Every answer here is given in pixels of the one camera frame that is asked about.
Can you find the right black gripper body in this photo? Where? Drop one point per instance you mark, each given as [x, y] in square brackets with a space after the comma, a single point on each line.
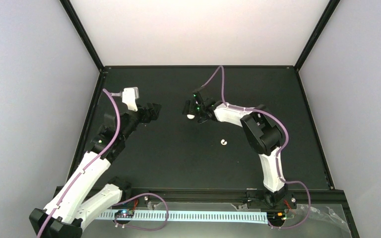
[196, 111]

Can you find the black front mounting rail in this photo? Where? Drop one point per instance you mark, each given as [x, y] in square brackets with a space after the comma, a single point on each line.
[232, 195]

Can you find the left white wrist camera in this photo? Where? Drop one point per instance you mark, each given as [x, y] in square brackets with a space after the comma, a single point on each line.
[129, 97]

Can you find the left black frame post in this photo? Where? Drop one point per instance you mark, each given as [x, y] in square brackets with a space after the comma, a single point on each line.
[74, 18]

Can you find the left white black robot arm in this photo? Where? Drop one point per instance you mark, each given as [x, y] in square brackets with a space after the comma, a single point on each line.
[70, 211]

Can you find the right black frame post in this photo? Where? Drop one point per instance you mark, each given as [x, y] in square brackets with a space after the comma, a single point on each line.
[317, 31]

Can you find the clear plastic sheet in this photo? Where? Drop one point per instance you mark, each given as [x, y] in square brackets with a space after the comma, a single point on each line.
[316, 221]

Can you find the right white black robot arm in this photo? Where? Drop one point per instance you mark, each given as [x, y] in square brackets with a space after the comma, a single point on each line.
[264, 133]

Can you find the black frame post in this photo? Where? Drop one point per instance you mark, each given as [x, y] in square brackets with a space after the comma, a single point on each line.
[317, 31]
[74, 18]

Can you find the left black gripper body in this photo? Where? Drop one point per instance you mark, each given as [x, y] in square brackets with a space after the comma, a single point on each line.
[146, 118]

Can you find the white slotted cable duct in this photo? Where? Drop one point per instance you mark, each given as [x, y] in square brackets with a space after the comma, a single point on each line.
[256, 217]

